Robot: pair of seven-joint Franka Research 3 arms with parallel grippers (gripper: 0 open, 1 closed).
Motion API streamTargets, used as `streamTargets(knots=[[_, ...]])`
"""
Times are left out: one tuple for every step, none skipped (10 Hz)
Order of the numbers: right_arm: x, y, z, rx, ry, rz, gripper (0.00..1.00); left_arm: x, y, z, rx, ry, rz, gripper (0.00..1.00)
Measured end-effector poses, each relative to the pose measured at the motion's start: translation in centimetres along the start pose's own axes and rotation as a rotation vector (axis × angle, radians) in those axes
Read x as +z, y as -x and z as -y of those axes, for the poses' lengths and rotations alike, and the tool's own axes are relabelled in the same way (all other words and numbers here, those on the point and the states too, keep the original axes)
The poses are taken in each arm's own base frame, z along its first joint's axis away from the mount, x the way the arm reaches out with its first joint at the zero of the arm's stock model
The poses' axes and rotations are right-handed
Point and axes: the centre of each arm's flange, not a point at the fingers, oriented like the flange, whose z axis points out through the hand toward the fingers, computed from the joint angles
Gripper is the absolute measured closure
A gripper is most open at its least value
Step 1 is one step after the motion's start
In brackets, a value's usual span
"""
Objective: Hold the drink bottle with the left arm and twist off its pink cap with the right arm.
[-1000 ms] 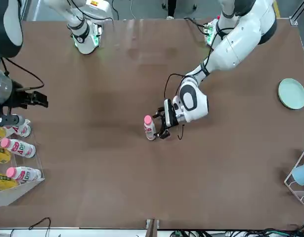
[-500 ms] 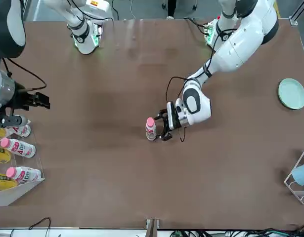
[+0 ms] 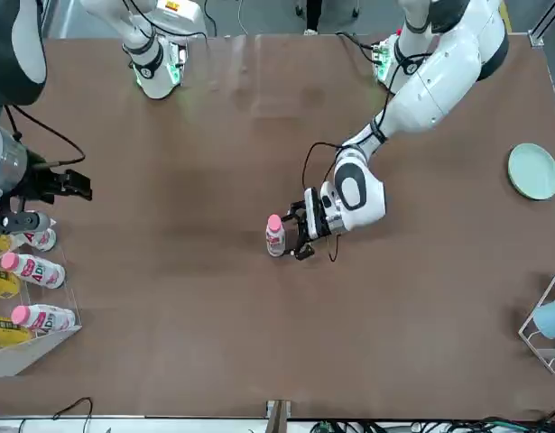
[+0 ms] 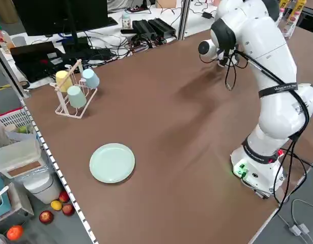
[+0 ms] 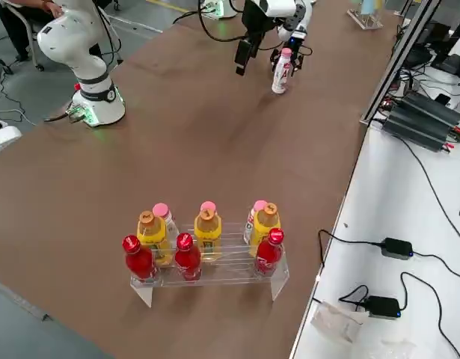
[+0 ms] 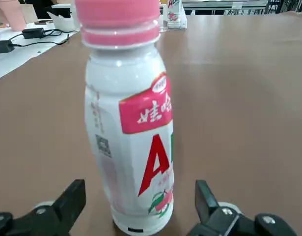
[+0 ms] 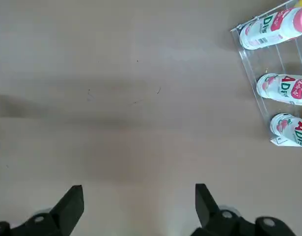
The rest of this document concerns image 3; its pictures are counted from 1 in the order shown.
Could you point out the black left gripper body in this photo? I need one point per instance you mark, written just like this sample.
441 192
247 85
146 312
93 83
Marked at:
301 231

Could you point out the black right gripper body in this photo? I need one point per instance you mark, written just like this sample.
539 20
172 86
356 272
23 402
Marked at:
38 182

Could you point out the pink bottle cap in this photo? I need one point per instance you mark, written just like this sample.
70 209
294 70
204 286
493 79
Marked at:
274 221

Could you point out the white drink bottle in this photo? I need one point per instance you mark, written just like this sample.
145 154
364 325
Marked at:
275 243

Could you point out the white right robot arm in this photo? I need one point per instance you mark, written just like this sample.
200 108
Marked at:
150 81

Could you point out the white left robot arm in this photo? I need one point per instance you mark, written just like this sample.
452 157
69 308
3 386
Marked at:
435 90

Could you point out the white bottle with pink cap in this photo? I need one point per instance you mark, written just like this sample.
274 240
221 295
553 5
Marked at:
38 270
47 318
40 238

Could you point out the clear acrylic bottle shelf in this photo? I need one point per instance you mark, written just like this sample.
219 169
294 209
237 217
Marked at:
33 356

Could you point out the person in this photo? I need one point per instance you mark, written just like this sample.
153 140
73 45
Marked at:
314 15

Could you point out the white control box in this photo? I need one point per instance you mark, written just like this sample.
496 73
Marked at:
178 11

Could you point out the pale green plate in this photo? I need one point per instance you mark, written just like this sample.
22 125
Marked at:
534 171

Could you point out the white side table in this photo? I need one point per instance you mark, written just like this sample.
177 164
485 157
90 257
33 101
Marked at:
123 426

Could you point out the light blue cup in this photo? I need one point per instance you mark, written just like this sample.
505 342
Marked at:
552 320

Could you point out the aluminium frame post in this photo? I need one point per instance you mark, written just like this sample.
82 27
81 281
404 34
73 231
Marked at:
277 417

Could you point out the silver frame bracket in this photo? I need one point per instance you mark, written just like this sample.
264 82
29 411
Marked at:
536 37

